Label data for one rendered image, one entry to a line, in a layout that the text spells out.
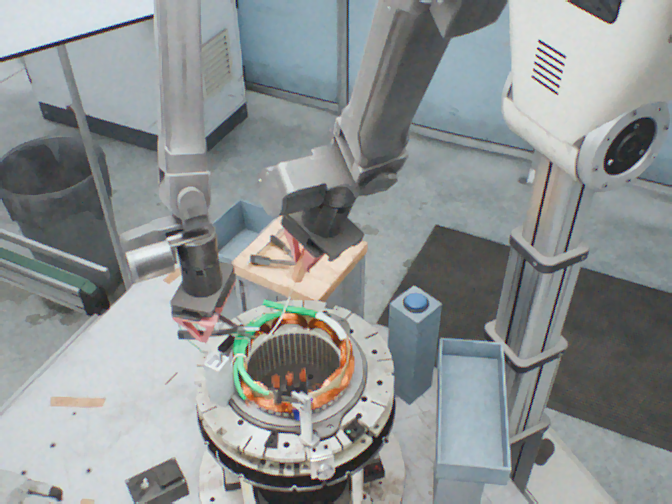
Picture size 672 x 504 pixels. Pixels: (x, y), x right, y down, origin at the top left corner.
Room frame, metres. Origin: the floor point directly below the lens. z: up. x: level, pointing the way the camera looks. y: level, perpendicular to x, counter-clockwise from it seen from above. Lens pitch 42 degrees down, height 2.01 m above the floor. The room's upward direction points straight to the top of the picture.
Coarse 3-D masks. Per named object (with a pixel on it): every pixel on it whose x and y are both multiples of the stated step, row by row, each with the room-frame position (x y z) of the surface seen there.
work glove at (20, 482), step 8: (0, 472) 0.73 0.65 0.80; (8, 472) 0.73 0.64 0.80; (0, 480) 0.71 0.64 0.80; (8, 480) 0.71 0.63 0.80; (16, 480) 0.71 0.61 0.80; (24, 480) 0.71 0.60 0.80; (32, 480) 0.71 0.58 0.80; (0, 488) 0.69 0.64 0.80; (8, 488) 0.69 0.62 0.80; (16, 488) 0.69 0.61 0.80; (24, 488) 0.69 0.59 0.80; (32, 488) 0.69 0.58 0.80; (40, 488) 0.69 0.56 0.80; (48, 488) 0.69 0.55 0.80; (56, 488) 0.69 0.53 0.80; (0, 496) 0.67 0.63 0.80; (8, 496) 0.67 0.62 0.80; (16, 496) 0.67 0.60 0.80; (24, 496) 0.67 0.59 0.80; (32, 496) 0.67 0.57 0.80; (48, 496) 0.68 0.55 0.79; (56, 496) 0.68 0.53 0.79
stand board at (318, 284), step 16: (272, 224) 1.13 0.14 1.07; (256, 240) 1.08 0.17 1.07; (240, 256) 1.04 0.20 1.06; (272, 256) 1.04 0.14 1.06; (288, 256) 1.04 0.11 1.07; (352, 256) 1.03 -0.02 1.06; (240, 272) 1.00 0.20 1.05; (256, 272) 0.99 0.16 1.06; (272, 272) 0.99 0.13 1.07; (288, 272) 0.99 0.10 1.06; (320, 272) 0.99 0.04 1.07; (336, 272) 0.99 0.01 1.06; (272, 288) 0.96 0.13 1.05; (288, 288) 0.95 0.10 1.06; (304, 288) 0.95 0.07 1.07; (320, 288) 0.95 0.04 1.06; (304, 304) 0.93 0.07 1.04
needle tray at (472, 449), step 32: (448, 352) 0.82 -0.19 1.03; (480, 352) 0.81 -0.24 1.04; (448, 384) 0.75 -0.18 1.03; (480, 384) 0.75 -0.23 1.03; (448, 416) 0.69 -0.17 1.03; (480, 416) 0.69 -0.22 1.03; (448, 448) 0.63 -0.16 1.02; (480, 448) 0.63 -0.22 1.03; (448, 480) 0.65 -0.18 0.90; (480, 480) 0.57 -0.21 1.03
